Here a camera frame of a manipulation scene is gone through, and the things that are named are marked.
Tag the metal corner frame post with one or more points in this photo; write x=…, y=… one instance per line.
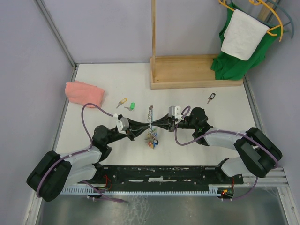
x=55, y=31

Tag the black tag key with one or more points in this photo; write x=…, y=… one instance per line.
x=211, y=97

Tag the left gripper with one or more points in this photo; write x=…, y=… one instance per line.
x=133, y=131

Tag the wooden rack stand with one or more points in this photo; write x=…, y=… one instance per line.
x=183, y=71

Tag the white towel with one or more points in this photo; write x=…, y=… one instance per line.
x=242, y=35

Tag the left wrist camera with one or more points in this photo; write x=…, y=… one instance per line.
x=122, y=124

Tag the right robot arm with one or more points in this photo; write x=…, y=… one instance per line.
x=257, y=154

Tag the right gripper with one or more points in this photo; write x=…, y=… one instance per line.
x=166, y=122

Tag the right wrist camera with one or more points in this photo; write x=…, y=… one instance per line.
x=175, y=112

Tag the green cloth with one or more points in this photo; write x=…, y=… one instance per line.
x=227, y=67

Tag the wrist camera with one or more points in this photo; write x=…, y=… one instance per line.
x=175, y=112
x=122, y=124

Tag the yellow tag key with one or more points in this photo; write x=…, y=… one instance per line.
x=122, y=102

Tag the metal keyring plate with keys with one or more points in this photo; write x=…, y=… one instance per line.
x=151, y=140

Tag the green tag key left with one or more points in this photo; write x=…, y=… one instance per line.
x=131, y=107

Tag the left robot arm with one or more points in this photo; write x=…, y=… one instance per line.
x=56, y=171

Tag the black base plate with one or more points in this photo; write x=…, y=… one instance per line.
x=161, y=178

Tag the grey-green hanger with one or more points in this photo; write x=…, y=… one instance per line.
x=277, y=5

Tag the pink folded towel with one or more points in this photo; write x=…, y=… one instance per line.
x=82, y=93

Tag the white cable duct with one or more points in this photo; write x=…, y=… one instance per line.
x=87, y=190

